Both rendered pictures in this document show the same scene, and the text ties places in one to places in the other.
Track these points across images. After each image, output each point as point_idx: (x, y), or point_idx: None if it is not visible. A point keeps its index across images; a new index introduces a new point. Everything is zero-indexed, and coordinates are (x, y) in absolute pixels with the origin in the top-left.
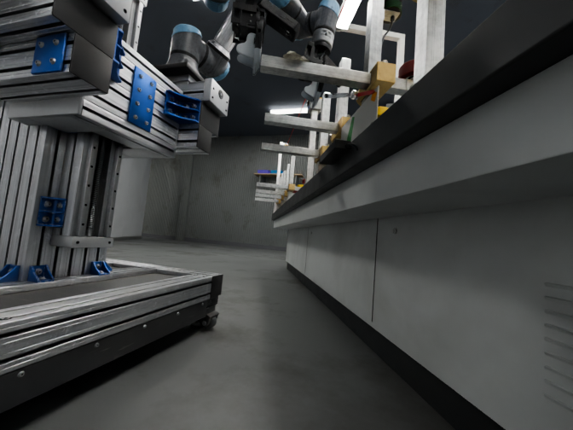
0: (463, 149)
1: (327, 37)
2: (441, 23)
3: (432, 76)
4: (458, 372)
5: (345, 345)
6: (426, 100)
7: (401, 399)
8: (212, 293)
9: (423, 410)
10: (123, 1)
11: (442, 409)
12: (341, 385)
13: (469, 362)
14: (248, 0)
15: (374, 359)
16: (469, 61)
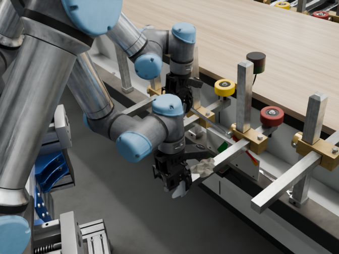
0: (315, 242)
1: (190, 69)
2: (310, 176)
3: (308, 224)
4: (284, 239)
5: (202, 206)
6: (304, 228)
7: (252, 243)
8: (107, 238)
9: (264, 245)
10: (79, 231)
11: (272, 242)
12: (223, 252)
13: (290, 239)
14: (170, 160)
15: (225, 212)
16: (327, 242)
